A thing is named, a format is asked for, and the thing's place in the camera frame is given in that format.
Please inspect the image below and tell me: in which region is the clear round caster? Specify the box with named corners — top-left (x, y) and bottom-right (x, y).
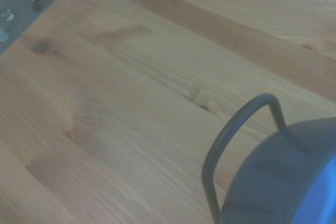
top-left (0, 8), bottom-right (15, 24)

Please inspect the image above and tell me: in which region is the dark blue bowl with handle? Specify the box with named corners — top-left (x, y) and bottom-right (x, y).
top-left (201, 92), bottom-right (336, 224)

